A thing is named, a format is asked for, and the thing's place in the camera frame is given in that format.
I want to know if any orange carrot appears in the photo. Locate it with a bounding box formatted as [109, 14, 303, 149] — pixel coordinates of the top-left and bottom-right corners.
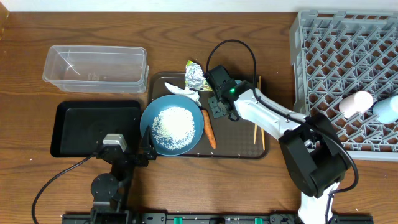
[201, 109, 216, 149]

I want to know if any wooden chopstick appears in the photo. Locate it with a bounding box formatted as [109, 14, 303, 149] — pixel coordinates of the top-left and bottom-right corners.
[261, 128, 266, 151]
[253, 76, 261, 144]

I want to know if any white pink cup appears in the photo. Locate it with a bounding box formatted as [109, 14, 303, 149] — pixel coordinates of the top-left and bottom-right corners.
[338, 91, 373, 119]

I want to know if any light blue cup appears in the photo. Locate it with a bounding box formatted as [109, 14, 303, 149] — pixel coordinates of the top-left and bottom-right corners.
[373, 95, 398, 124]

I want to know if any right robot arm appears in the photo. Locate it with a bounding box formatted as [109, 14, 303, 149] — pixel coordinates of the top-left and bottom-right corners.
[209, 79, 356, 223]

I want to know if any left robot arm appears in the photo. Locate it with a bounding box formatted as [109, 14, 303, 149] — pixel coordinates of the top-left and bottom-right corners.
[88, 126, 157, 224]

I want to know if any grey dishwasher rack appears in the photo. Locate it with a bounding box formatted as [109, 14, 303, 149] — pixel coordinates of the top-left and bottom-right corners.
[289, 10, 397, 161]

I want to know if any yellow green snack packet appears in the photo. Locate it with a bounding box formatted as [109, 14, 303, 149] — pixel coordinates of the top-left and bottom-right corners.
[201, 80, 213, 91]

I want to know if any crumpled white tissue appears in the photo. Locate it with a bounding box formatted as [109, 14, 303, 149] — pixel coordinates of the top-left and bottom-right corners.
[164, 83, 201, 106]

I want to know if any brown serving tray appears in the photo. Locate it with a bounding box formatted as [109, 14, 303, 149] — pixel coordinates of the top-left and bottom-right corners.
[148, 73, 269, 159]

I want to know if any pile of white rice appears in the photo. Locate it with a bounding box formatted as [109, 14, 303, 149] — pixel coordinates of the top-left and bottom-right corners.
[152, 106, 195, 151]

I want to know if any crumpled foil wrapper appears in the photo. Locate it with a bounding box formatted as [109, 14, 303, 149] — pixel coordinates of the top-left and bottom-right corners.
[185, 60, 206, 91]

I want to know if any dark blue plate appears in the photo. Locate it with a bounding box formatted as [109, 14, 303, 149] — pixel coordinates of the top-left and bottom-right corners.
[140, 95, 204, 156]

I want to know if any black plastic tray bin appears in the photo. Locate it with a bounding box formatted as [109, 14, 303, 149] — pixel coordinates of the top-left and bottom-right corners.
[50, 100, 141, 157]

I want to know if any clear plastic bin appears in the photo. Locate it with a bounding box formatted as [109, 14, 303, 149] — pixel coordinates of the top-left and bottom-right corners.
[42, 45, 149, 93]

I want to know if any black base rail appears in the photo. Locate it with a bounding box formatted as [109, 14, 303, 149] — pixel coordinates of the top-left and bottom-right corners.
[61, 212, 374, 224]

